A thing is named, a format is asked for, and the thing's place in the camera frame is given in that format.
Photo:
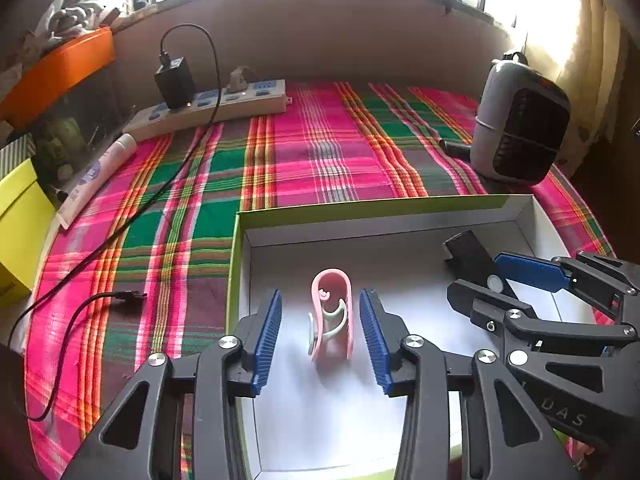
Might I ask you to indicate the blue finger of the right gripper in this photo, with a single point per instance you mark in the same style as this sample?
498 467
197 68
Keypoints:
539 273

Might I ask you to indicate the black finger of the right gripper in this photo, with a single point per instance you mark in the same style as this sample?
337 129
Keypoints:
485 308

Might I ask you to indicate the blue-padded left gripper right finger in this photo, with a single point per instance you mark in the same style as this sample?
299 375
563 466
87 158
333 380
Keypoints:
504 435

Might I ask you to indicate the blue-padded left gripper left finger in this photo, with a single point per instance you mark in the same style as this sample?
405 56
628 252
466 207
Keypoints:
139 434

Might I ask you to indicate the black remote control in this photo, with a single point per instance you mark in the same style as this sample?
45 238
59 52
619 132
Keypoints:
468 259

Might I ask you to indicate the pink hair claw clip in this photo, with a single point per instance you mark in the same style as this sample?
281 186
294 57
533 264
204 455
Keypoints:
331 318

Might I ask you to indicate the green and white cardboard tray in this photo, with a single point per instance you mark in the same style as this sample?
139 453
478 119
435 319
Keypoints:
327 418

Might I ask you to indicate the plaid pink green bedsheet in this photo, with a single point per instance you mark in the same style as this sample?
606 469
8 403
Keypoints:
145 267

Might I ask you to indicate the grey black space heater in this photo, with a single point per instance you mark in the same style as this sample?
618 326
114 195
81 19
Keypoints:
520 123

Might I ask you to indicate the cream patterned curtain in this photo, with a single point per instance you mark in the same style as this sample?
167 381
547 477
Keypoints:
592 78

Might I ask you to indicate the white cream tube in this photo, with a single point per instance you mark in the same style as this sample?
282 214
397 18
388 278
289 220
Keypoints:
96 175

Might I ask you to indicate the yellow cardboard box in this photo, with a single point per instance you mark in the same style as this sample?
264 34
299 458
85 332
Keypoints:
26 215

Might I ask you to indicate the white power strip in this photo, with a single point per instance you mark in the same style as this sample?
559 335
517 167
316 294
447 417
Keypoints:
258 99

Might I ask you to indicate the white plug on strip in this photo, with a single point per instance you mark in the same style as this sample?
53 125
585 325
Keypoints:
240 78

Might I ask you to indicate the black power adapter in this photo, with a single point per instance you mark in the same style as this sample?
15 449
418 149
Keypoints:
175 82

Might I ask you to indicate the orange plastic bin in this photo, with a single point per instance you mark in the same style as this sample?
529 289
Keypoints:
55 74

